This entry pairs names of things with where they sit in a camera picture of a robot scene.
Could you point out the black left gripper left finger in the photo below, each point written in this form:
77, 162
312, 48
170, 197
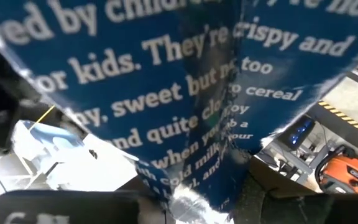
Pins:
57, 208

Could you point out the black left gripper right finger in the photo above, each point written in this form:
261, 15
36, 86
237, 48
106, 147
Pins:
322, 210

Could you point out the blue cereal box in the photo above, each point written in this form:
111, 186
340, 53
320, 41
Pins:
166, 77

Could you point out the orange shop vacuum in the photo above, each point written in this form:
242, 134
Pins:
343, 171

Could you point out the black computer with blue lights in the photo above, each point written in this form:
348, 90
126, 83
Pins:
297, 133

